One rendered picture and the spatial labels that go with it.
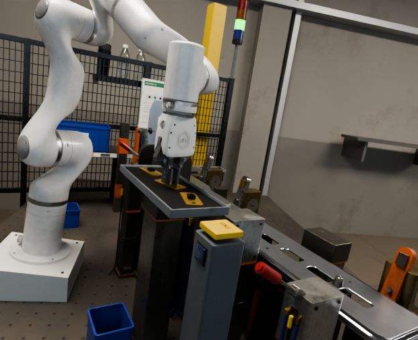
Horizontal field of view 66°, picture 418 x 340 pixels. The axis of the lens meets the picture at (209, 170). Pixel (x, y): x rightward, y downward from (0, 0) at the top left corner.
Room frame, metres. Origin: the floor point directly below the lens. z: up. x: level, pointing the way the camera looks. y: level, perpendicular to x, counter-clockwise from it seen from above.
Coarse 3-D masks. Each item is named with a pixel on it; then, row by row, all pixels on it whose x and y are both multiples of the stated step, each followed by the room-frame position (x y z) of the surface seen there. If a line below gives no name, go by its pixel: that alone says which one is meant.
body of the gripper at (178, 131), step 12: (168, 120) 0.74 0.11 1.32; (180, 120) 0.76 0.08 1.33; (192, 120) 0.79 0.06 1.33; (156, 132) 0.76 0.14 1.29; (168, 132) 0.74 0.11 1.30; (180, 132) 0.76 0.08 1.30; (192, 132) 0.80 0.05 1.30; (156, 144) 0.76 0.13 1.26; (168, 144) 0.74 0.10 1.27; (180, 144) 0.77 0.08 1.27; (192, 144) 0.80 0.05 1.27; (168, 156) 0.74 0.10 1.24; (180, 156) 0.77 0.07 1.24
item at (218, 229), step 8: (200, 224) 0.57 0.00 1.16; (208, 224) 0.56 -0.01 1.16; (216, 224) 0.57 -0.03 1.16; (224, 224) 0.57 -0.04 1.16; (232, 224) 0.58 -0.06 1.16; (208, 232) 0.54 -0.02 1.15; (216, 232) 0.53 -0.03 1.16; (224, 232) 0.53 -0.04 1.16; (232, 232) 0.54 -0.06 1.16; (240, 232) 0.55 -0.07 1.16
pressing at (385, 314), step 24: (264, 240) 0.91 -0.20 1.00; (288, 240) 0.93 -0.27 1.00; (288, 264) 0.77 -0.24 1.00; (312, 264) 0.79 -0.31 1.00; (336, 288) 0.69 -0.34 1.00; (360, 288) 0.71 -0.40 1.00; (360, 312) 0.61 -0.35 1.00; (384, 312) 0.62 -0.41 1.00; (408, 312) 0.63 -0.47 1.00; (360, 336) 0.55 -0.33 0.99; (384, 336) 0.54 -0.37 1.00; (408, 336) 0.56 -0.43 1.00
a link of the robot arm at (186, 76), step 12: (180, 48) 0.75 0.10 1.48; (192, 48) 0.75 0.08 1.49; (204, 48) 0.78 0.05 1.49; (168, 60) 0.77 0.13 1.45; (180, 60) 0.75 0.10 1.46; (192, 60) 0.75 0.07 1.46; (168, 72) 0.76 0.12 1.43; (180, 72) 0.75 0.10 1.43; (192, 72) 0.75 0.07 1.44; (204, 72) 0.79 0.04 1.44; (168, 84) 0.76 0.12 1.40; (180, 84) 0.75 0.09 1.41; (192, 84) 0.76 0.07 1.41; (204, 84) 0.80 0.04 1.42; (168, 96) 0.76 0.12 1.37; (180, 96) 0.75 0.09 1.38; (192, 96) 0.76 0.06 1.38
